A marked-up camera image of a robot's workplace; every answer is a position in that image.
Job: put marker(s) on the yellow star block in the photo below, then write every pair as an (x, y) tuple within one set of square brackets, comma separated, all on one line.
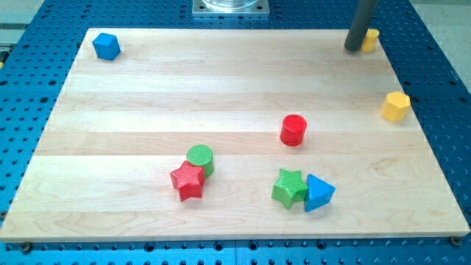
[(370, 40)]

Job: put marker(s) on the yellow hexagon block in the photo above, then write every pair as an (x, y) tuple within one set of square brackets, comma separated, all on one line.
[(395, 106)]

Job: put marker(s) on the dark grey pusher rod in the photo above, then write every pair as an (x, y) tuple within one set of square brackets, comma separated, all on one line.
[(361, 21)]

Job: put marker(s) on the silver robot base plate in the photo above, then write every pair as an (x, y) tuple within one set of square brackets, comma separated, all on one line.
[(212, 7)]

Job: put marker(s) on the red cylinder block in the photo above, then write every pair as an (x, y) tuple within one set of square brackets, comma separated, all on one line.
[(293, 130)]

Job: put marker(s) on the blue triangle block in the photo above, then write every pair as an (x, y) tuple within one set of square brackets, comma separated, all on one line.
[(319, 193)]

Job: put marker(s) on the green cylinder block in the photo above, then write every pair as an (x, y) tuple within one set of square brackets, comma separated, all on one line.
[(201, 155)]

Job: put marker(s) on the red star block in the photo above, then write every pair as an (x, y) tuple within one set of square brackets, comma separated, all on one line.
[(188, 180)]

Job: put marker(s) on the wooden board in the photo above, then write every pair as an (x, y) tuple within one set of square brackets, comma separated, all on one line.
[(101, 169)]

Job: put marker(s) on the green star block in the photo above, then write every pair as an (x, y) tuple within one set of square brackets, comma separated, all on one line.
[(289, 188)]

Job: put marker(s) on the blue perforated table plate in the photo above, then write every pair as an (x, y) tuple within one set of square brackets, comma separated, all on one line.
[(37, 67)]

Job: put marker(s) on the blue cube block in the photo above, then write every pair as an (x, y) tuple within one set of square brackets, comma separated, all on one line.
[(106, 46)]

